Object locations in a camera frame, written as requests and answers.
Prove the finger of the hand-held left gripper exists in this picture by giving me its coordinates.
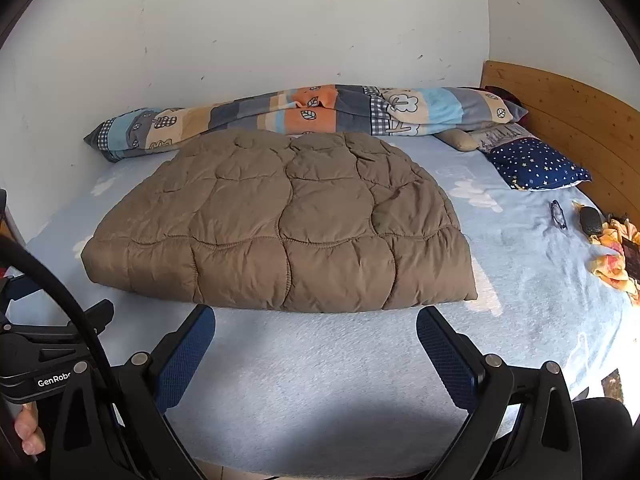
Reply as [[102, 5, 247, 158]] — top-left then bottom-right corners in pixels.
[[0, 299, 117, 357], [0, 275, 45, 307]]

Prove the navy star-print pillow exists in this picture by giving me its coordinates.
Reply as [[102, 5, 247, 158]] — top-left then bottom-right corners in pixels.
[[487, 137, 593, 192]]

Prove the patchwork tree-print rolled blanket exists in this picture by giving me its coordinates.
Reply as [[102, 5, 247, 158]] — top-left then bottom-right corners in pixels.
[[84, 84, 530, 163]]

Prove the yellow floral cloth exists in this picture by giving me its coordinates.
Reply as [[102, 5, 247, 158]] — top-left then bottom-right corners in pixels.
[[587, 217, 640, 307]]

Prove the wooden headboard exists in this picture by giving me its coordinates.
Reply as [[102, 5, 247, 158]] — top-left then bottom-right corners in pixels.
[[480, 60, 640, 226]]

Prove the black cable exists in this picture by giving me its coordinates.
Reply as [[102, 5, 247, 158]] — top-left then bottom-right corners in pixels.
[[0, 247, 126, 416]]

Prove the grey printed pillow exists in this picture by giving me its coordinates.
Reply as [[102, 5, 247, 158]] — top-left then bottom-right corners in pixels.
[[470, 122, 536, 153]]

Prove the brown quilted hooded jacket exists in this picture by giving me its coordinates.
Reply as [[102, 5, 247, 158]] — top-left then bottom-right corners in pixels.
[[81, 129, 479, 314]]

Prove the dark red cloth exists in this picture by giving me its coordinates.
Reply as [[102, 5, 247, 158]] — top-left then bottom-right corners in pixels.
[[482, 86, 527, 126]]

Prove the dark oval case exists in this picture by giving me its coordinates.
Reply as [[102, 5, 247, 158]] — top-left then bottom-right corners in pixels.
[[579, 206, 604, 236]]

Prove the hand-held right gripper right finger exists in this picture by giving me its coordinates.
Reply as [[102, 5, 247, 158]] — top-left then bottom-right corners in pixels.
[[416, 305, 583, 480]]

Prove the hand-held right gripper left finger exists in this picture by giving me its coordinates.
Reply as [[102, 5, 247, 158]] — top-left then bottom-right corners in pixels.
[[50, 304, 217, 480]]

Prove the light blue cloud-print bed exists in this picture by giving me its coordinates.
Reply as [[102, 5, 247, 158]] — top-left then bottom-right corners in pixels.
[[20, 132, 640, 478]]

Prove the person's left hand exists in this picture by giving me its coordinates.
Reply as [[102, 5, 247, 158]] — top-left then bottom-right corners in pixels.
[[14, 402, 47, 456]]

